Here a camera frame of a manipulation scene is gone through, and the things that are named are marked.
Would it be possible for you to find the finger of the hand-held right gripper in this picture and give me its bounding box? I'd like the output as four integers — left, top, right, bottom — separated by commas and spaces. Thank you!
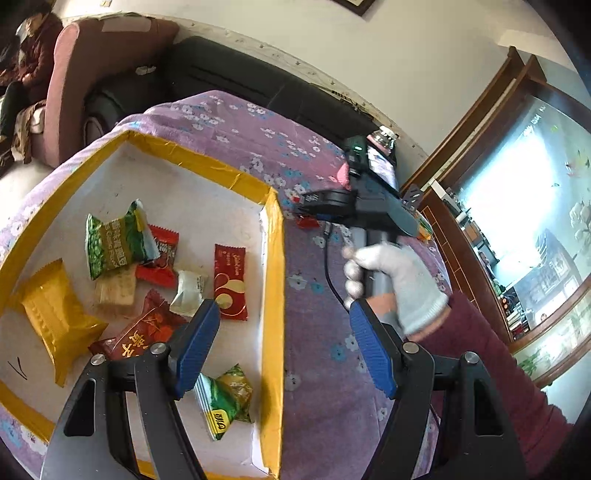
292, 193, 320, 219

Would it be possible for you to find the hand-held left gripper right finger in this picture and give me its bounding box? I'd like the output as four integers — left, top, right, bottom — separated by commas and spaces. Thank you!
348, 299, 527, 480

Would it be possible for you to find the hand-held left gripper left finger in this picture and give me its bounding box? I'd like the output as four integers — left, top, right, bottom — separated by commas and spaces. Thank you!
41, 299, 221, 480

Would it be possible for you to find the green and gold snack packet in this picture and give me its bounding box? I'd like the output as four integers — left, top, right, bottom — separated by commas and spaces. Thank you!
194, 364, 254, 441

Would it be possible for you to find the grey-white snack packet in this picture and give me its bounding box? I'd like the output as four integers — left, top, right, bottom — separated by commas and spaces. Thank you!
169, 270, 209, 318

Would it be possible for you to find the large dark red snack packet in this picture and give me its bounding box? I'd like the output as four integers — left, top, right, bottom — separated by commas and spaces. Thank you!
88, 288, 190, 363

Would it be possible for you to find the red packet with gold swirl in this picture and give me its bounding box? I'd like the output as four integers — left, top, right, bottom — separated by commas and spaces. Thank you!
213, 244, 249, 322

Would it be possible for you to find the brown and red candy packet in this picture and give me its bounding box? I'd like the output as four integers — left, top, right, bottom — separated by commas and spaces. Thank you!
135, 224, 180, 289

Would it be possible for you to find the long cream snack packet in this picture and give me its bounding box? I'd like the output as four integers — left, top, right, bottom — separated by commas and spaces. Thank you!
95, 265, 138, 317

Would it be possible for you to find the white cardboard box yellow tape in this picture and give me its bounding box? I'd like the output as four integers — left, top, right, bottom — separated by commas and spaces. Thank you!
0, 130, 286, 480

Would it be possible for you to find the green pea snack packet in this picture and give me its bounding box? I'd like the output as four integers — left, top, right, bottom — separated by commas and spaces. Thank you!
84, 199, 160, 281

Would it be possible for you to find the yellow snack packet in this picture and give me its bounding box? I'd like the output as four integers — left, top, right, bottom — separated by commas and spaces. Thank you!
14, 258, 109, 387

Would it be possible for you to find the person's right forearm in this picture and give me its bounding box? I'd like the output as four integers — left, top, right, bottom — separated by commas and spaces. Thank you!
406, 293, 575, 480

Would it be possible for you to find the person's right hand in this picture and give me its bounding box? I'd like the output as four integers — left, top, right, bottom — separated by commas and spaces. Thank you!
342, 243, 450, 337

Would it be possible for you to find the grey phone stand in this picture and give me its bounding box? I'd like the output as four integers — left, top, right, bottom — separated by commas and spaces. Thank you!
401, 184, 423, 213

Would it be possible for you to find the purple floral tablecloth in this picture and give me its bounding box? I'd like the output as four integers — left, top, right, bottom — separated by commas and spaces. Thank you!
0, 90, 458, 480

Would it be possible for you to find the pink thermos with knit sleeve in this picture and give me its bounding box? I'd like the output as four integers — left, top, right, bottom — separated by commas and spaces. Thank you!
335, 127, 400, 185

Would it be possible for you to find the wooden display cabinet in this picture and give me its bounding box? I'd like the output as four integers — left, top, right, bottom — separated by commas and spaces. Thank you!
399, 46, 591, 388

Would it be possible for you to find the black sofa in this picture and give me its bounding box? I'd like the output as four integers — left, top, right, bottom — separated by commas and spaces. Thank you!
85, 36, 384, 148

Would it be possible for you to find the pink armchair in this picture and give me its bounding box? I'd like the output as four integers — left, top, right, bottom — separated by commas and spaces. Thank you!
44, 18, 181, 169

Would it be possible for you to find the beige cloth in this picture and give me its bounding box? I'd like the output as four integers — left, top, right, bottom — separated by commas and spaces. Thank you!
11, 99, 47, 162

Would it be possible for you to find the black cable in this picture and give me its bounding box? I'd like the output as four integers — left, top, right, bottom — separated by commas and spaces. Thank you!
322, 224, 354, 315

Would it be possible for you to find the dark picture frame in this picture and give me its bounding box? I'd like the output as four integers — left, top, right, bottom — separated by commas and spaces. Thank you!
331, 0, 376, 18

